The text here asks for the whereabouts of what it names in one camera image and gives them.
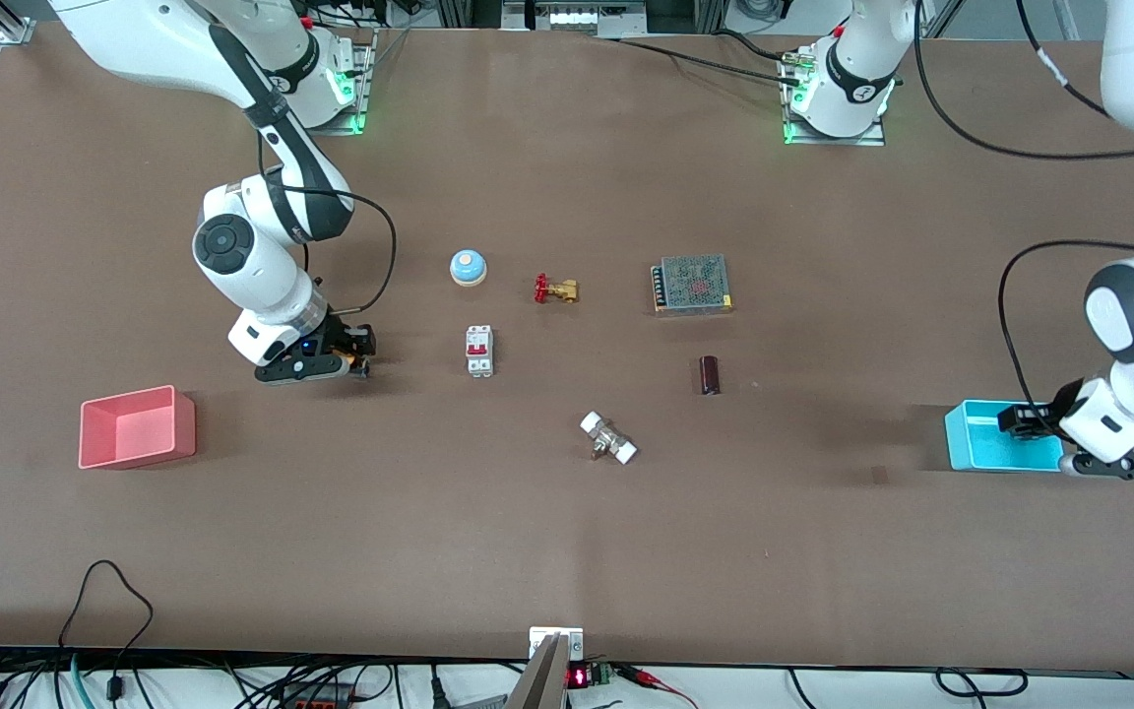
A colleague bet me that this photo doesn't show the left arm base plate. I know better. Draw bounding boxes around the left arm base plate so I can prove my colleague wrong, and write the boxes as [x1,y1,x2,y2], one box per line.
[780,47,887,149]

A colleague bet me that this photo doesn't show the black cable on table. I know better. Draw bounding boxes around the black cable on table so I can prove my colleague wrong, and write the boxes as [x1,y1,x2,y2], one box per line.
[597,28,809,88]

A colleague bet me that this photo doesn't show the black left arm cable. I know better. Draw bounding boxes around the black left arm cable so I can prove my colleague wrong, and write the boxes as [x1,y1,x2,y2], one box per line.
[913,0,1134,424]

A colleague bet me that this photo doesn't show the black coiled cable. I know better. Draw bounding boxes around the black coiled cable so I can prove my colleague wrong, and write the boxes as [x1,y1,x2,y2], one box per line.
[934,668,1031,698]

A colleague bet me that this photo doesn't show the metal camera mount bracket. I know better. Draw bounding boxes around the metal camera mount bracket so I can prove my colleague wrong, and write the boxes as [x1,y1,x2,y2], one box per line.
[506,625,586,709]

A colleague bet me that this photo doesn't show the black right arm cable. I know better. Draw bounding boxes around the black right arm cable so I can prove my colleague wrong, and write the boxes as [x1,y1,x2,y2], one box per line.
[257,128,399,316]

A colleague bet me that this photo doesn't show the metal mesh power supply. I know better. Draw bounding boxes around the metal mesh power supply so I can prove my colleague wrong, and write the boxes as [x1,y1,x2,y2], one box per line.
[651,254,734,317]

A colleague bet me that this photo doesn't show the pink plastic box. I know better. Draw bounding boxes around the pink plastic box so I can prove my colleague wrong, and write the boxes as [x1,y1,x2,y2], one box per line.
[78,385,197,471]

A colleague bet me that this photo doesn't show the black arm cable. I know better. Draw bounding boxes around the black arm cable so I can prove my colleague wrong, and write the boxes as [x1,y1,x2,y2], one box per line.
[913,0,1134,424]
[257,128,399,316]

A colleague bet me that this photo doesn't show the black looped cable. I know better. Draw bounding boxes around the black looped cable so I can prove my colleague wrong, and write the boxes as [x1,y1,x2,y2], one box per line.
[57,559,156,702]

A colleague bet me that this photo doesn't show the cyan plastic box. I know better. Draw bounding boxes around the cyan plastic box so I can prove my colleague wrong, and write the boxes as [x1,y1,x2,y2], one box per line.
[944,399,1068,474]

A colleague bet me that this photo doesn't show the red clip lead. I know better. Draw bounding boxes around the red clip lead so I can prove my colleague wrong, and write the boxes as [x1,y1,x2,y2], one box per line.
[616,666,701,709]

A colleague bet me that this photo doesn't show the metal fitting white ends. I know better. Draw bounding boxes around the metal fitting white ends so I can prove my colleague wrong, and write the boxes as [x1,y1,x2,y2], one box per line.
[579,411,639,466]

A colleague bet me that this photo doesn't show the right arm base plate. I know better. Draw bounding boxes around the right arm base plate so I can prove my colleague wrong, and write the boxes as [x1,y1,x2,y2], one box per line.
[311,28,378,137]

